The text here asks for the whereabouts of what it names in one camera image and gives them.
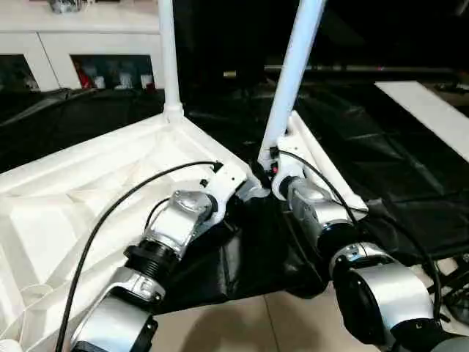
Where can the black case with yellow label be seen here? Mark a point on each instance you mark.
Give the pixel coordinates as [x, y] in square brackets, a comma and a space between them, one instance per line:
[227, 36]

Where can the red fire extinguisher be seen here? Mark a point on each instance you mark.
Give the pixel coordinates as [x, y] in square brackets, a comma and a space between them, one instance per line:
[82, 73]

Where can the small silver grey object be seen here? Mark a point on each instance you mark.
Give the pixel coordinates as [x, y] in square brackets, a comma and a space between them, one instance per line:
[64, 5]

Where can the black mat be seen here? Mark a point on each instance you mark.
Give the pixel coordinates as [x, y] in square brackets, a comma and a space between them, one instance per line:
[384, 146]

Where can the silver metal bar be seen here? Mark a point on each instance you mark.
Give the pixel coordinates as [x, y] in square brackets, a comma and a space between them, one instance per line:
[366, 68]

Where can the white plastic table top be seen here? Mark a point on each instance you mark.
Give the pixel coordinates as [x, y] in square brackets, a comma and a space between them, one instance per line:
[73, 201]

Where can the white cabinet with windows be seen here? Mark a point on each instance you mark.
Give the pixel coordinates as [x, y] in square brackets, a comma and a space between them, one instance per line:
[91, 36]

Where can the white flat board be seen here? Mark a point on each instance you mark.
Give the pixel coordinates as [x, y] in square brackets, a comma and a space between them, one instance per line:
[421, 106]

